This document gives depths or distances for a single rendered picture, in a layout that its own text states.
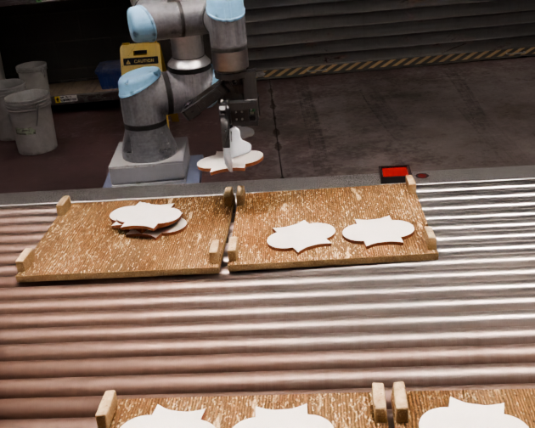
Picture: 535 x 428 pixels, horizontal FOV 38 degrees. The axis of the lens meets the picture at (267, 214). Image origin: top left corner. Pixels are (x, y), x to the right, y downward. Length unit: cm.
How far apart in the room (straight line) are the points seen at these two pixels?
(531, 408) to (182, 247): 78
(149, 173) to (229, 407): 106
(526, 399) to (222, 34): 89
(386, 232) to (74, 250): 65
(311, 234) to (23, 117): 380
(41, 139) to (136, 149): 319
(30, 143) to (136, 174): 319
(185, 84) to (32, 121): 321
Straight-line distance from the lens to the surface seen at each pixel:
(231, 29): 157
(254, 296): 143
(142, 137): 208
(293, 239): 157
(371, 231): 158
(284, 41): 631
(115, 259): 160
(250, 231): 163
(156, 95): 206
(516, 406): 115
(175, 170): 208
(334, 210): 170
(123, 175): 211
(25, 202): 202
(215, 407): 115
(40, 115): 522
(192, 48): 205
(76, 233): 174
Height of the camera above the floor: 165
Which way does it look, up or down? 25 degrees down
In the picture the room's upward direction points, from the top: 5 degrees counter-clockwise
